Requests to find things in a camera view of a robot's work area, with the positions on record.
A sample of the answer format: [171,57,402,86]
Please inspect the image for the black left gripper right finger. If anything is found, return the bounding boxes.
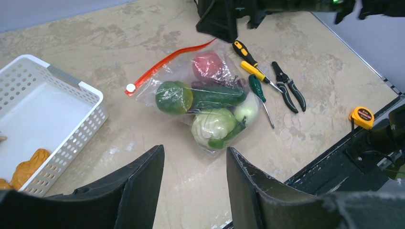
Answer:
[226,147,405,229]

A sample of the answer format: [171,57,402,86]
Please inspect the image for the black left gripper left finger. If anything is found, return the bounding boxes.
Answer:
[0,145,165,229]

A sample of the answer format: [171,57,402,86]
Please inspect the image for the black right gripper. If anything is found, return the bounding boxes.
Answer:
[196,0,272,43]

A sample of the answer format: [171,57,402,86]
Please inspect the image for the peach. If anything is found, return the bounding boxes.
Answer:
[192,51,224,81]

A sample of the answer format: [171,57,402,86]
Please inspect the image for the clear zip bag orange zipper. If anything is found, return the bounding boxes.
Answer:
[125,39,263,156]

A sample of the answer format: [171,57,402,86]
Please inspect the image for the green cucumber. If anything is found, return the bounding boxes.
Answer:
[191,86,247,109]

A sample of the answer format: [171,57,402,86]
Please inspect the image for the green cabbage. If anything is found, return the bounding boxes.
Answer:
[191,108,238,150]

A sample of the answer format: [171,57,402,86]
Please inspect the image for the red grape bunch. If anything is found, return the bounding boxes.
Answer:
[191,75,250,92]

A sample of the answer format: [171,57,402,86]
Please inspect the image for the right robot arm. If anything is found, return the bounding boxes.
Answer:
[196,0,356,43]

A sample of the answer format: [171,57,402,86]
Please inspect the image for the black yellow screwdriver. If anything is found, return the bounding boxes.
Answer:
[232,40,264,76]

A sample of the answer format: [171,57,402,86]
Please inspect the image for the black pliers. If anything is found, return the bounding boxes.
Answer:
[271,62,307,114]

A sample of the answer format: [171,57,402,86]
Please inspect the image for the orange yellow fruit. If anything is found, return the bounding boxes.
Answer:
[0,178,13,190]
[11,148,50,190]

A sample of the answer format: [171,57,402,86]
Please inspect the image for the white perforated basket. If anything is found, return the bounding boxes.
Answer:
[0,54,108,197]

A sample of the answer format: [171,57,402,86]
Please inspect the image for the yellow tape measure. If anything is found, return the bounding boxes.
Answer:
[349,106,374,130]

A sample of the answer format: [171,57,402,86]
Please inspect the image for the yellow handled tool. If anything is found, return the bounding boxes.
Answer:
[240,61,283,93]

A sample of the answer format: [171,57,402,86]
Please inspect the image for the green handled screwdriver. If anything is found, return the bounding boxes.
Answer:
[248,74,275,129]

